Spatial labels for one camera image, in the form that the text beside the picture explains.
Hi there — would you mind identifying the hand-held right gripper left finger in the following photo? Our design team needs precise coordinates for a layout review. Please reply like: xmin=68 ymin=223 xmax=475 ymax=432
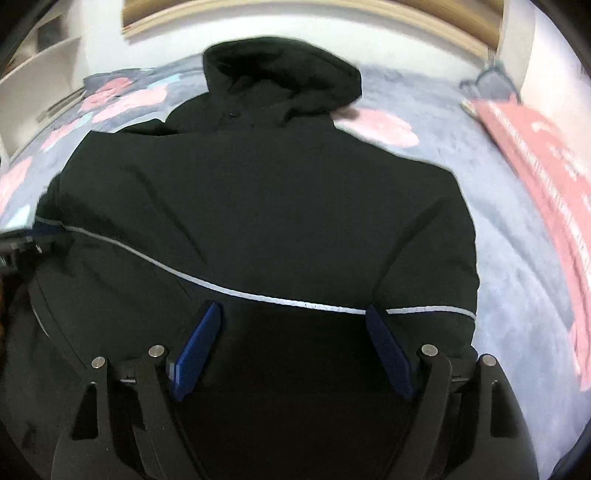
xmin=51 ymin=300 xmax=222 ymax=480

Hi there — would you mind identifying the grey blanket with pink flowers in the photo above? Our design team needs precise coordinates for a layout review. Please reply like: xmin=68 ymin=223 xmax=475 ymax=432
xmin=0 ymin=60 xmax=591 ymax=480

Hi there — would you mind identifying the white shelf unit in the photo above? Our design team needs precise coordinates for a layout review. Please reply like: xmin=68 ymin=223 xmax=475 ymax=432
xmin=0 ymin=0 xmax=88 ymax=158

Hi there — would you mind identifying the wooden headboard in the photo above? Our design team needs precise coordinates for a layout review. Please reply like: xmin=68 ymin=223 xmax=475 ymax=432
xmin=121 ymin=0 xmax=504 ymax=58

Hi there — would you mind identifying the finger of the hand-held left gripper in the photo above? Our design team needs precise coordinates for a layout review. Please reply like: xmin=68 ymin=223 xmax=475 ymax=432
xmin=0 ymin=218 xmax=63 ymax=259

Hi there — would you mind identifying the pink printed pillow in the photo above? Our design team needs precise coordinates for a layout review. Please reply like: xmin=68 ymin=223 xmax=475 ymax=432
xmin=462 ymin=99 xmax=591 ymax=374

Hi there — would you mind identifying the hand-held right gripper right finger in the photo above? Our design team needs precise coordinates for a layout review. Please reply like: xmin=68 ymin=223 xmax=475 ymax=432
xmin=365 ymin=304 xmax=541 ymax=480

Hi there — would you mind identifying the black hooded jacket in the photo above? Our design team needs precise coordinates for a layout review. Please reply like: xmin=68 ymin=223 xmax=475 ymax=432
xmin=0 ymin=37 xmax=481 ymax=480

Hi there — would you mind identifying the grey cloth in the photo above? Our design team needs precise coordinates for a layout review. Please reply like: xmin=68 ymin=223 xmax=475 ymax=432
xmin=459 ymin=65 xmax=522 ymax=104

